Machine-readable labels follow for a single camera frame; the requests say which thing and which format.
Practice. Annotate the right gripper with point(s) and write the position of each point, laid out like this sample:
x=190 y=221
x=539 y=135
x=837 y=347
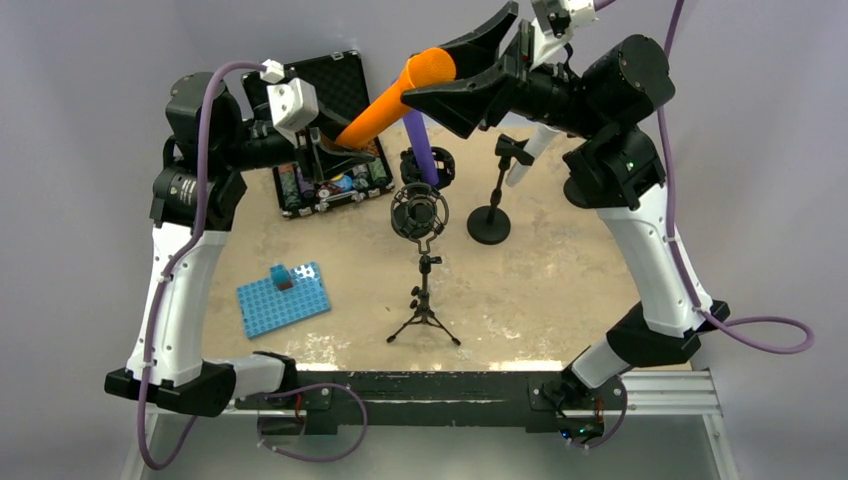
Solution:
x=463 y=106

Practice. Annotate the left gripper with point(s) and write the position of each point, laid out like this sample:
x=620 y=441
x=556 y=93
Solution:
x=322 y=161

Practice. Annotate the orange microphone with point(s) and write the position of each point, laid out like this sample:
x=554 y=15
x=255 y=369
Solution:
x=430 y=67

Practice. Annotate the black tripod shock mount stand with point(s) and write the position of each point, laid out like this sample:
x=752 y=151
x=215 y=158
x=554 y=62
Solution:
x=419 y=214

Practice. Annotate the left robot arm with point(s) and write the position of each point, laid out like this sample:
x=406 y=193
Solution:
x=195 y=201

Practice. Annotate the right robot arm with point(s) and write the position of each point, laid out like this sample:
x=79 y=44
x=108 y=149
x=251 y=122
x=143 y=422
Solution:
x=616 y=171

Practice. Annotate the purple microphone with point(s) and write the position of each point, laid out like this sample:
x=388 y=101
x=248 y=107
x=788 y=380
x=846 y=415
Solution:
x=421 y=148

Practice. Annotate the white microphone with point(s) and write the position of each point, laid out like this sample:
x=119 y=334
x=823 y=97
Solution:
x=530 y=152

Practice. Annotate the black clip round base stand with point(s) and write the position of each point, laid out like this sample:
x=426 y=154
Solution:
x=489 y=224

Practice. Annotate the black poker chip case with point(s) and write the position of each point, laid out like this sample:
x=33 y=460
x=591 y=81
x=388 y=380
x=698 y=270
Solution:
x=340 y=83

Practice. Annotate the small blue brick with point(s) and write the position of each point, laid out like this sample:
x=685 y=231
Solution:
x=280 y=277

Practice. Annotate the blue building baseplate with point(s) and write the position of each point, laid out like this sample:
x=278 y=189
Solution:
x=265 y=308

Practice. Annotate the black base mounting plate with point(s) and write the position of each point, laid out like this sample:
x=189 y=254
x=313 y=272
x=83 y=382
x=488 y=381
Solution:
x=537 y=402

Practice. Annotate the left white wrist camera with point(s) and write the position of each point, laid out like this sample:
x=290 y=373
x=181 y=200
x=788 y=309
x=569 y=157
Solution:
x=293 y=102

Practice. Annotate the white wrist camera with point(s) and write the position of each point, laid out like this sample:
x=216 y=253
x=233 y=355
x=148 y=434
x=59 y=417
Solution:
x=293 y=102
x=558 y=17

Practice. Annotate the black shock mount round stand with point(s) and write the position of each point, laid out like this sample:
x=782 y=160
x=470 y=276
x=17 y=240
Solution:
x=441 y=164

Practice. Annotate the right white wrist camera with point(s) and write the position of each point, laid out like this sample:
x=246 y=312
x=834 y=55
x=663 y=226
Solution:
x=558 y=17

